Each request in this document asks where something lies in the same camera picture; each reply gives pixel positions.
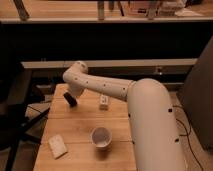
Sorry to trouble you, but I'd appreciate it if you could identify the white sponge pad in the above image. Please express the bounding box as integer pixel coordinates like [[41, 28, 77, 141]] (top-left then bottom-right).
[[48, 134, 68, 159]]

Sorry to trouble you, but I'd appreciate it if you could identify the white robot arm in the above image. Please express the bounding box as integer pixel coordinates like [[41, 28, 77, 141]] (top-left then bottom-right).
[[63, 61, 187, 171]]

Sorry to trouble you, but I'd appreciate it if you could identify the dark chair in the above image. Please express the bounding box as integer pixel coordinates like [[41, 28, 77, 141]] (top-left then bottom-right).
[[0, 65, 49, 171]]

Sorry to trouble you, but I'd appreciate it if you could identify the black cable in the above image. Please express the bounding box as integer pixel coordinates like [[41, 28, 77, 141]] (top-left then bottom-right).
[[173, 104, 204, 171]]

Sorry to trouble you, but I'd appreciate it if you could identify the white paper cup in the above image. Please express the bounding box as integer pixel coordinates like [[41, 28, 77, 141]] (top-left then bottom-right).
[[90, 127, 112, 150]]

